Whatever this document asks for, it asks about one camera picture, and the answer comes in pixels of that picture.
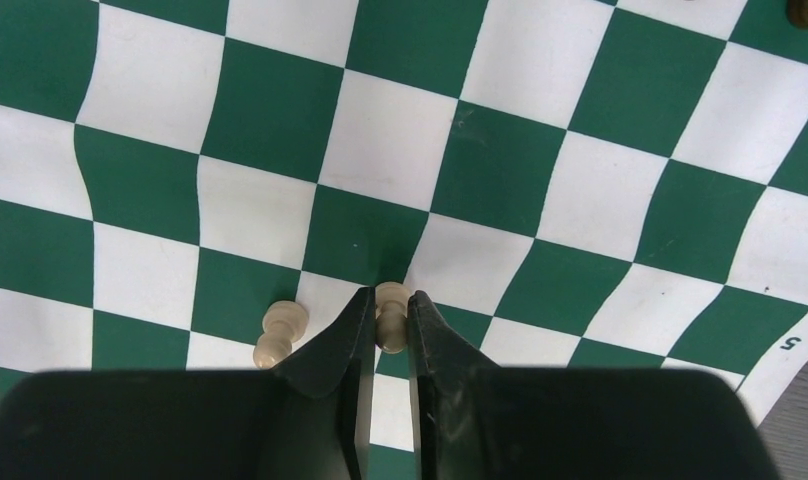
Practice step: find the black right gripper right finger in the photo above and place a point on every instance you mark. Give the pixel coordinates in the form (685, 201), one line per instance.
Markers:
(453, 398)

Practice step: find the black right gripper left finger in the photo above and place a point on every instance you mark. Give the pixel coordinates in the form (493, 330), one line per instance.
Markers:
(322, 428)

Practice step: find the light wooden pawn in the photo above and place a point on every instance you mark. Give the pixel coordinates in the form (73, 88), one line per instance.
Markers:
(284, 323)
(391, 316)

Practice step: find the green white chess board mat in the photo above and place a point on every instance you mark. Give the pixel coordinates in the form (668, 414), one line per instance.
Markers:
(573, 183)

